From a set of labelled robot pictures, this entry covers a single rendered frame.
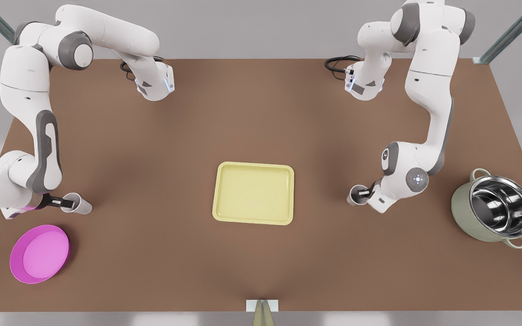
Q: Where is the white IKEA cup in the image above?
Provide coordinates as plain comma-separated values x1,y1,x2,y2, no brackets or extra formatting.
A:
60,193,93,215
346,185,370,206

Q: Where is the pale yellow rectangular tray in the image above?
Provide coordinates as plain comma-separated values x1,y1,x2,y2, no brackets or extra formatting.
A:
212,162,295,225

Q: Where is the magenta round plate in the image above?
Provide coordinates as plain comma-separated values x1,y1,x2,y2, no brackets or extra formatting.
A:
10,225,71,284

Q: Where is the sage green steel pot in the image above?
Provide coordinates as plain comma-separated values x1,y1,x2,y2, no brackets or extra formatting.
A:
451,168,522,249

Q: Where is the black cable loop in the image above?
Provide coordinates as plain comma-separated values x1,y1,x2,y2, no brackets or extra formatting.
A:
120,56,165,81
324,56,364,79

